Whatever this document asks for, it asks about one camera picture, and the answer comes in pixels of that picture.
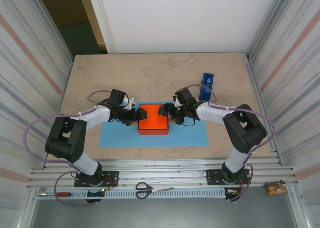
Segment orange gift box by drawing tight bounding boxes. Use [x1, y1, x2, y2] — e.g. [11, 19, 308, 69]
[138, 103, 170, 136]

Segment blue wrapping paper sheet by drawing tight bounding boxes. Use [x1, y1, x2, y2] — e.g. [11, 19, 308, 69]
[99, 101, 210, 148]

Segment blue tape dispenser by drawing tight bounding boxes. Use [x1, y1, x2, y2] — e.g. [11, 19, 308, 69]
[199, 72, 215, 102]

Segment small black electronics module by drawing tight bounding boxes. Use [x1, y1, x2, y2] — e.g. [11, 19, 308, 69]
[224, 187, 243, 197]
[86, 187, 112, 198]

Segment small wooden toy figure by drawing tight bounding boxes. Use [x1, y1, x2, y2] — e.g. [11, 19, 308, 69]
[265, 179, 288, 196]

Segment brown wooden door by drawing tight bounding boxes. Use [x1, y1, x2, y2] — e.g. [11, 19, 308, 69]
[36, 0, 90, 29]

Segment black right camera cable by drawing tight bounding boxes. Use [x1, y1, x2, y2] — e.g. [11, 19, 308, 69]
[181, 117, 197, 128]

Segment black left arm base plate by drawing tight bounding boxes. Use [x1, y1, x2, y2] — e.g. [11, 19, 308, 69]
[74, 171, 120, 188]

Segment black-handled scissors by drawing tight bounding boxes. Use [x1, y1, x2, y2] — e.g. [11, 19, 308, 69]
[135, 182, 175, 200]

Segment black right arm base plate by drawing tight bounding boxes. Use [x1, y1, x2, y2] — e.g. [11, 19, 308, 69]
[203, 169, 251, 187]

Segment grey slotted cable duct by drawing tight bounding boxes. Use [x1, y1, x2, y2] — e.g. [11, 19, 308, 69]
[37, 188, 227, 200]

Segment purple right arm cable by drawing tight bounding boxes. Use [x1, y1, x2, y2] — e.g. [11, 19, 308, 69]
[184, 84, 276, 203]

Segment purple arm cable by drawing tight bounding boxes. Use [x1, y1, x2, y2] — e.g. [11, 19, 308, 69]
[184, 84, 276, 203]
[23, 89, 116, 208]

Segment red-handled screwdriver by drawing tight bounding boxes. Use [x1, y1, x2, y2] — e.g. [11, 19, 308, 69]
[37, 192, 73, 198]

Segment white door frame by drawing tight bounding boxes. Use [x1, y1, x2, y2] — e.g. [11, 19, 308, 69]
[86, 0, 118, 55]

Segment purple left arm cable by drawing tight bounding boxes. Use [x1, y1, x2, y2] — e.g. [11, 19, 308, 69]
[23, 89, 116, 208]

